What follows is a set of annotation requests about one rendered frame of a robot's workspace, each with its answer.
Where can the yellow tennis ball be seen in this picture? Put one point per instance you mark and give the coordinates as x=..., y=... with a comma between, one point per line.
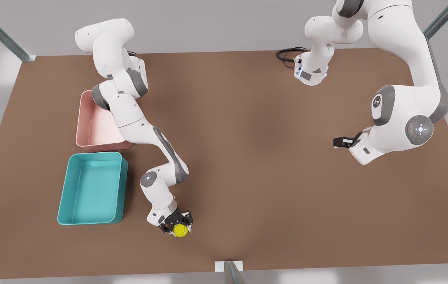
x=181, y=230

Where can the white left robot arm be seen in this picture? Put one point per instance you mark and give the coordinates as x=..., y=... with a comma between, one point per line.
x=401, y=114

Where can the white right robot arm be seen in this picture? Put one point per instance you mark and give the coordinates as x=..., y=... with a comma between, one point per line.
x=129, y=114

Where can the teal rectangular tray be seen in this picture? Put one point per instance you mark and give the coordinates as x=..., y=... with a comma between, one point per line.
x=92, y=188

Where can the pink rectangular tray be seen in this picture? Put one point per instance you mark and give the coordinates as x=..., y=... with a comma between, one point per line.
x=95, y=126

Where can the silver frame post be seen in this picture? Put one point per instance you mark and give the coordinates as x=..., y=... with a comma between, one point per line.
x=231, y=272
x=1, y=31
x=442, y=17

